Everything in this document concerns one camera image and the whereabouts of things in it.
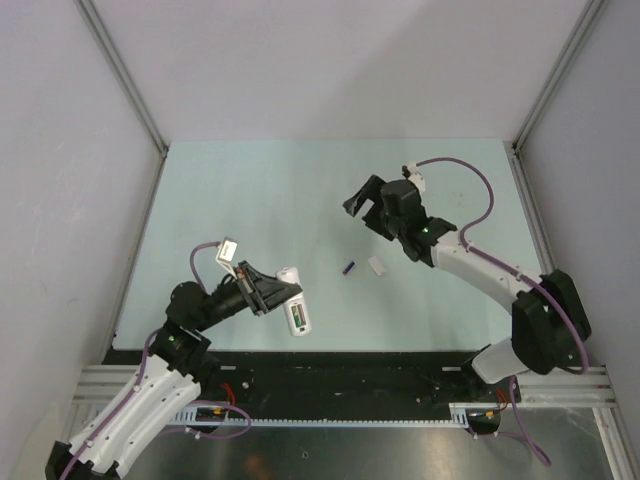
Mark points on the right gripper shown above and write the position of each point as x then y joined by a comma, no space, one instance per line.
368,191

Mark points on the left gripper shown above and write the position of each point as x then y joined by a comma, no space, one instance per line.
263,291

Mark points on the white remote control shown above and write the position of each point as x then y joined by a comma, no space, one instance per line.
291,275

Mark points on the green battery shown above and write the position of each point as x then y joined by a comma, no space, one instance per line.
299,317

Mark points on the white battery cover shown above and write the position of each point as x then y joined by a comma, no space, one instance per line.
377,266

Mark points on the blue battery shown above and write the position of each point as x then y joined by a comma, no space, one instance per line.
348,268

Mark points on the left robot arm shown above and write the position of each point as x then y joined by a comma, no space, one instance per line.
174,370

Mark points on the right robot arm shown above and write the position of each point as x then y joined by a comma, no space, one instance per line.
548,321

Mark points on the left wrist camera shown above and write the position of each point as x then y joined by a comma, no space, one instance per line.
226,251

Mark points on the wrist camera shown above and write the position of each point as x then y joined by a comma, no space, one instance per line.
226,251
411,173

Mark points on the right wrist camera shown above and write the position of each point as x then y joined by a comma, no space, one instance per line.
411,173

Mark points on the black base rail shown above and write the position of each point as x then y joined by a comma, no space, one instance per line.
347,386

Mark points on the right aluminium frame post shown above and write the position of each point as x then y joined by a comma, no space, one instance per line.
569,53

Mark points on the aluminium frame post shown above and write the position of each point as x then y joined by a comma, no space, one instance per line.
569,53
107,46

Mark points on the left aluminium frame post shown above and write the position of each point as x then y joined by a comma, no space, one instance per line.
107,46

